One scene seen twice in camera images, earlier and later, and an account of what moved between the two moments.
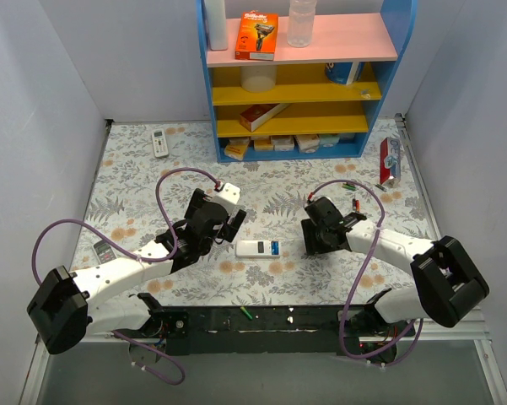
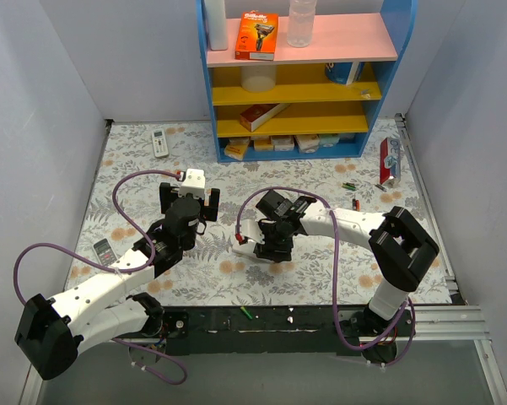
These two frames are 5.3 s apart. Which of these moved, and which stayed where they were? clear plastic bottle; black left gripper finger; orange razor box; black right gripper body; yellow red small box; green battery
Moved: black right gripper body; black left gripper finger
Stayed: orange razor box; clear plastic bottle; yellow red small box; green battery
